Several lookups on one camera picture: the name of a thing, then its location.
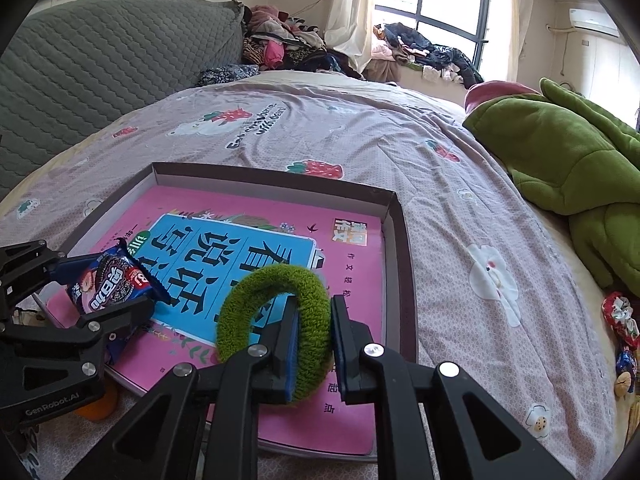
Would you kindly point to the cream curtain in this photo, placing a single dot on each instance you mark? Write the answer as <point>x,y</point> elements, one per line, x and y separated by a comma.
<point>350,5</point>
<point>520,20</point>

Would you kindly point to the cream dotted scrunchie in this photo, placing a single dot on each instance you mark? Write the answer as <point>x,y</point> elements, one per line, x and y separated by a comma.
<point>22,317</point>

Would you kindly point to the pink book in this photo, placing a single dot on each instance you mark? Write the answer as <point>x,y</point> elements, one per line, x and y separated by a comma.
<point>350,240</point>

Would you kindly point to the blue cookie packet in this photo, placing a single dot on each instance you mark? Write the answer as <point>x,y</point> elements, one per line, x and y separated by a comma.
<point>107,280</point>

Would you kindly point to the strawberry printed pink bedsheet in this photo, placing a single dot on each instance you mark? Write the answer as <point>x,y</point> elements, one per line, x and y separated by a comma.
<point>350,135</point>

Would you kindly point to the shallow grey cardboard box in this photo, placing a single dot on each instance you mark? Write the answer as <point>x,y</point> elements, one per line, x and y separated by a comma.
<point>400,280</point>

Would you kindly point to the orange mandarin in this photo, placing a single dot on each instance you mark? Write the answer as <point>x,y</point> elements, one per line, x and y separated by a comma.
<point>97,405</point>

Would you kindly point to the dark clothes on windowsill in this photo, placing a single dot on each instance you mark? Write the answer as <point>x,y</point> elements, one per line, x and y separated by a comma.
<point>430,55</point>

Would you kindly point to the white air conditioner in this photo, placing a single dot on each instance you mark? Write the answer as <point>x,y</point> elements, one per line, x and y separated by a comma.
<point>592,22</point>

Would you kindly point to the pink pillow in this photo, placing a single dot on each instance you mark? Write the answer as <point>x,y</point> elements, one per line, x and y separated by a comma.
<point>495,92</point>

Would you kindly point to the green fleece blanket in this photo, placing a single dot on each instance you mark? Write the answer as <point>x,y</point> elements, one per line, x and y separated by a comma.
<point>565,160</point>

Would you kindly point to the green fuzzy scrunchie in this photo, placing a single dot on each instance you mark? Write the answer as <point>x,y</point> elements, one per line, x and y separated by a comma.
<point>260,285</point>

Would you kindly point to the dark floral cloth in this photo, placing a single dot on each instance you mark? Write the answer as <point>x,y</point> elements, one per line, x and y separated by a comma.
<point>225,75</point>

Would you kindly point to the pile of mixed clothes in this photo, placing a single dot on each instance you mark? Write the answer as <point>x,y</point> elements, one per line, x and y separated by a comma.
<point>290,40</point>

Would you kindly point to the red white candy wrapper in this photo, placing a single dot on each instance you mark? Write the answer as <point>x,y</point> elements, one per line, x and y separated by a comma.
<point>622,317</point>

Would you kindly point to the grey quilted headboard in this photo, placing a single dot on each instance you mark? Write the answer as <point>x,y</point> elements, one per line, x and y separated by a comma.
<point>100,75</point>

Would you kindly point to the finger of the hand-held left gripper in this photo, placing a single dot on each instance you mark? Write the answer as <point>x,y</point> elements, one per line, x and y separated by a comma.
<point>125,312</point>
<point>65,270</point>

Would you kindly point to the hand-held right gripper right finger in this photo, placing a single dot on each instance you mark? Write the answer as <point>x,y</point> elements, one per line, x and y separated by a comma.
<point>339,355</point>

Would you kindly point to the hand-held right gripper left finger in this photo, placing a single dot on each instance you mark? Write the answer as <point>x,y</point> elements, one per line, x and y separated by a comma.
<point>290,360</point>

